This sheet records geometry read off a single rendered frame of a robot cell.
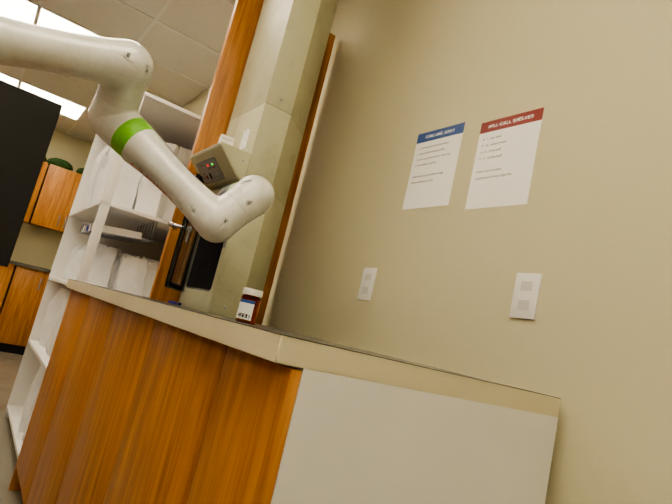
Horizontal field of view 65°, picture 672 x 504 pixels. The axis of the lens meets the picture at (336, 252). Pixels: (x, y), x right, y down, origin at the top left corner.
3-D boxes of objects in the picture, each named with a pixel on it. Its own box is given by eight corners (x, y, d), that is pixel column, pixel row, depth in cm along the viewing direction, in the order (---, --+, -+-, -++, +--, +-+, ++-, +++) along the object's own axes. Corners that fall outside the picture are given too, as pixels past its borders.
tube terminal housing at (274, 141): (235, 318, 215) (281, 144, 228) (272, 327, 189) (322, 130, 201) (177, 304, 202) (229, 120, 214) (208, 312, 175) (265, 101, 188)
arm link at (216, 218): (156, 122, 140) (160, 148, 150) (119, 142, 135) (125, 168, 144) (249, 212, 133) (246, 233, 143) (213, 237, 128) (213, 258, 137)
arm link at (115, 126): (84, 84, 137) (123, 82, 147) (73, 123, 144) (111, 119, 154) (128, 128, 133) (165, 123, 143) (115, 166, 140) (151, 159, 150)
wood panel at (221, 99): (258, 323, 230) (332, 38, 253) (261, 324, 227) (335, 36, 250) (148, 298, 203) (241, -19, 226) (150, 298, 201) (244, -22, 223)
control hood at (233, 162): (209, 189, 209) (216, 166, 211) (244, 180, 183) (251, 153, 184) (182, 179, 203) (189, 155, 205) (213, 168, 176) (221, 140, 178)
